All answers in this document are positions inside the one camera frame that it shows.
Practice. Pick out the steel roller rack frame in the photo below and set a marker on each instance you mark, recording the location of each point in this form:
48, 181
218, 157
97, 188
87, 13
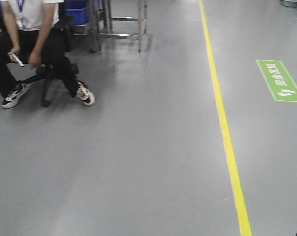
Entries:
101, 24

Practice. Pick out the small blue bins background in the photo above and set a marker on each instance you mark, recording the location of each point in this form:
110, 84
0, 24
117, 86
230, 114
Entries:
78, 10

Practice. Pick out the seated person white shirt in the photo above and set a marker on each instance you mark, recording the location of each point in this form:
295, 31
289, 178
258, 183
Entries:
30, 28

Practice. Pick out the yellow floor tape line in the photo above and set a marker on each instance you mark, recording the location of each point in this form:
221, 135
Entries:
238, 196

